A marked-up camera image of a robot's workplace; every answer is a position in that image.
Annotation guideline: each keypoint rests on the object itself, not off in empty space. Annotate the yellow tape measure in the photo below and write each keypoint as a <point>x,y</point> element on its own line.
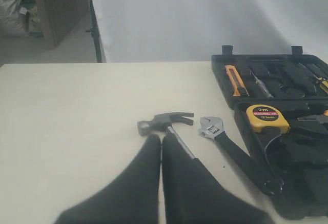
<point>261,116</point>

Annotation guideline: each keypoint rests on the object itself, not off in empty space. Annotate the brown cardboard box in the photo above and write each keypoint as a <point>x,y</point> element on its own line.
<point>59,17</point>

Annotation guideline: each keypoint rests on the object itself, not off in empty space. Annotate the claw hammer black grip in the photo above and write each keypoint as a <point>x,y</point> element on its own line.
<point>164,123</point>

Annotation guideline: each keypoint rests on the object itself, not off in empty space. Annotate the adjustable wrench black handle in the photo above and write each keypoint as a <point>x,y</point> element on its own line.
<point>266,182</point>

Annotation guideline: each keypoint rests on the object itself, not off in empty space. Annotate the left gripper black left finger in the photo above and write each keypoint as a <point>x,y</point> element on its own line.
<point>132,197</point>

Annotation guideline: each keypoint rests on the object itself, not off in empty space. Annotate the orange handled pliers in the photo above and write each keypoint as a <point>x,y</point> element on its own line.
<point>320,118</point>

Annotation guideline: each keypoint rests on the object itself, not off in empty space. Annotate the orange utility knife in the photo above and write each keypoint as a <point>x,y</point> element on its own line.
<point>239,89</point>

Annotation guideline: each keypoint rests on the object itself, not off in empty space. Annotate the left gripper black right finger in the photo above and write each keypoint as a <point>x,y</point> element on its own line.
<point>193,195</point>

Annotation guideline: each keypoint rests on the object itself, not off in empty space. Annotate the black backdrop stand pole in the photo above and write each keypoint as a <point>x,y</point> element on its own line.
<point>94,31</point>

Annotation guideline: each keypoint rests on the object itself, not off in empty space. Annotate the silver plastic bag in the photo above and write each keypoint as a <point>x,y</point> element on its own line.
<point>13,19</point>

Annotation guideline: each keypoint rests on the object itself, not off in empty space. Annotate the white backdrop cloth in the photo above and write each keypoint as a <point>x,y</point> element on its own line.
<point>176,30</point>

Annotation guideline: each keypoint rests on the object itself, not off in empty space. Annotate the black plastic tool case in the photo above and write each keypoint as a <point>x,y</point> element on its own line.
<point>280,108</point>

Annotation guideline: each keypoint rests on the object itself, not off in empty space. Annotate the green white sack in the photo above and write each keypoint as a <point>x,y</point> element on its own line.
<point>34,24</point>

